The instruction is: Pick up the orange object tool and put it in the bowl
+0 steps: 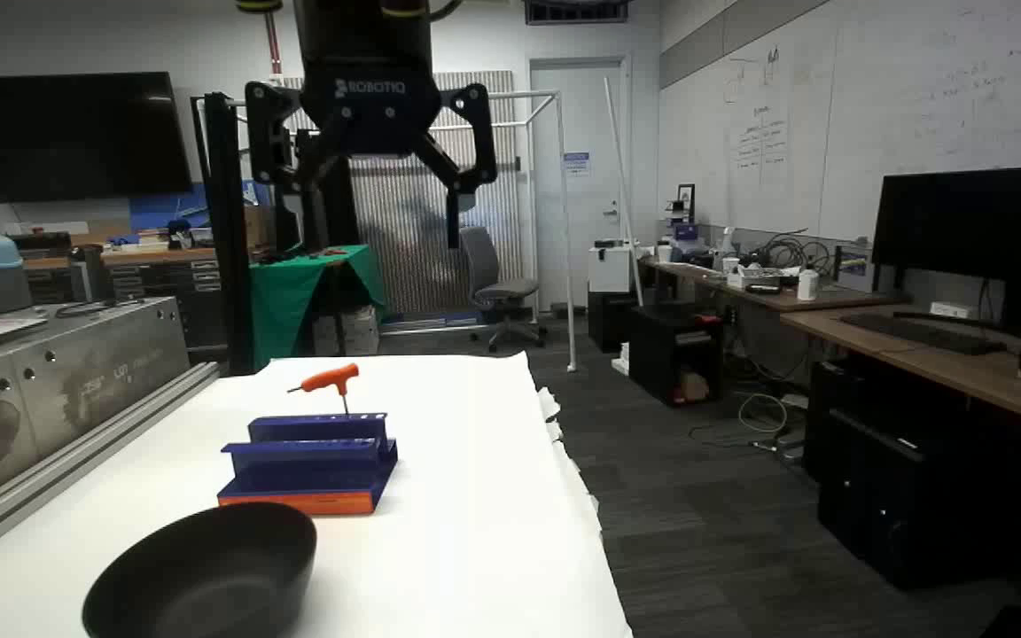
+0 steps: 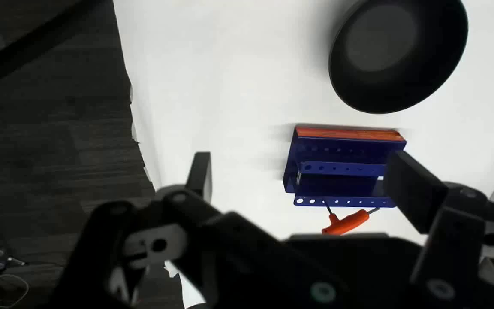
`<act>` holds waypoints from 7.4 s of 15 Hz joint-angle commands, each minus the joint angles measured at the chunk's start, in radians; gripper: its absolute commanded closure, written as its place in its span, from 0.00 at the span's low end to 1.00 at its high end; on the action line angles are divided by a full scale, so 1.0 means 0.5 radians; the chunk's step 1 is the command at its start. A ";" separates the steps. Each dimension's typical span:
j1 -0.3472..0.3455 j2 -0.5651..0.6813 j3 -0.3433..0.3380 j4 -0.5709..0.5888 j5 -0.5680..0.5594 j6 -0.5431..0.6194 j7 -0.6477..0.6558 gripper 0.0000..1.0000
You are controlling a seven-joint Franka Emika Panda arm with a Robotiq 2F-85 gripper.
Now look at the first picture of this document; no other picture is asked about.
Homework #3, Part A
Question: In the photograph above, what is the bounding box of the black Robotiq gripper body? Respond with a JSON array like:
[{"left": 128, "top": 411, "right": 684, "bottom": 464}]
[{"left": 293, "top": 0, "right": 442, "bottom": 161}]

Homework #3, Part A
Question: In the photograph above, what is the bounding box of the orange T-handle hex key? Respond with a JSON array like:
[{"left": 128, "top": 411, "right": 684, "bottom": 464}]
[{"left": 282, "top": 360, "right": 364, "bottom": 417}]

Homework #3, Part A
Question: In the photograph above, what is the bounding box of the blue and orange tool holder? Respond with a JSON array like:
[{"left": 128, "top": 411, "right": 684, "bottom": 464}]
[{"left": 211, "top": 409, "right": 405, "bottom": 520}]

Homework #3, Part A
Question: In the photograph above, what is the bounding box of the black bowl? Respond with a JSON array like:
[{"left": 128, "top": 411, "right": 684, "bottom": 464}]
[{"left": 78, "top": 500, "right": 322, "bottom": 638}]

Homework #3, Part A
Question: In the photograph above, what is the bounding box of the white door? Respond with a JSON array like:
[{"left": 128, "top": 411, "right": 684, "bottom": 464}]
[{"left": 528, "top": 55, "right": 635, "bottom": 313}]

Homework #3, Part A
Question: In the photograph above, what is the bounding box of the grey office chair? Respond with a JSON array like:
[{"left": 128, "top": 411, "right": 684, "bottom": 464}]
[{"left": 457, "top": 224, "right": 546, "bottom": 356}]

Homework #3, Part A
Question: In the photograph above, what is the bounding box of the green cloth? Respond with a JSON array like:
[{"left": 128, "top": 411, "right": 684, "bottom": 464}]
[{"left": 248, "top": 241, "right": 393, "bottom": 369}]

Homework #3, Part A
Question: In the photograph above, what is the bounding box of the ceiling air vent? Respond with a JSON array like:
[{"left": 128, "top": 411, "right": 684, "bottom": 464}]
[{"left": 522, "top": 0, "right": 635, "bottom": 24}]

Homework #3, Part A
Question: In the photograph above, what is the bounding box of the black under-desk cabinet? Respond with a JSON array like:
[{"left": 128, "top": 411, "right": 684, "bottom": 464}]
[{"left": 626, "top": 300, "right": 730, "bottom": 411}]

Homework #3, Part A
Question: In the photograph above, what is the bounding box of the white table cover sheet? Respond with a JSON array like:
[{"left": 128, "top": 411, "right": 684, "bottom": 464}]
[{"left": 0, "top": 351, "right": 635, "bottom": 638}]

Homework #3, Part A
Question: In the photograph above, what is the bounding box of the black keyboard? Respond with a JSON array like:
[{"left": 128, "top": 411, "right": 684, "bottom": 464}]
[{"left": 835, "top": 309, "right": 1011, "bottom": 358}]

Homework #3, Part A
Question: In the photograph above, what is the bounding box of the black desk monitor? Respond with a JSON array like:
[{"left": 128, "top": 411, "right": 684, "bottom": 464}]
[{"left": 867, "top": 161, "right": 1021, "bottom": 335}]

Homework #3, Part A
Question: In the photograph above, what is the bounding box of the wooden desk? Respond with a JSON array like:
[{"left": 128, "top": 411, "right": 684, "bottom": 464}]
[{"left": 637, "top": 255, "right": 1021, "bottom": 445}]

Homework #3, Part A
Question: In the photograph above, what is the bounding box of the white pipe frame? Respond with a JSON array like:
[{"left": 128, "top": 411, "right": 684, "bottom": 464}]
[{"left": 433, "top": 89, "right": 582, "bottom": 377}]

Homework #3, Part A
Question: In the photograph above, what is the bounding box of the black upright post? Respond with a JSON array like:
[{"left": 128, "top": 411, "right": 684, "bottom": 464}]
[{"left": 188, "top": 89, "right": 260, "bottom": 377}]

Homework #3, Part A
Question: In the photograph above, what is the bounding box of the black wall television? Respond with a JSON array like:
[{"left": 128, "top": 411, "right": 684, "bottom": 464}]
[{"left": 0, "top": 71, "right": 196, "bottom": 204}]

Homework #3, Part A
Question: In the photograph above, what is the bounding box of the grey aluminium rail block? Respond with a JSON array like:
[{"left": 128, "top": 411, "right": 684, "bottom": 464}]
[{"left": 0, "top": 293, "right": 223, "bottom": 579}]

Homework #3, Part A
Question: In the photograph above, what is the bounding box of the floor cable bundle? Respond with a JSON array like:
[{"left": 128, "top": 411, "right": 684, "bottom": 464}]
[{"left": 735, "top": 390, "right": 811, "bottom": 461}]

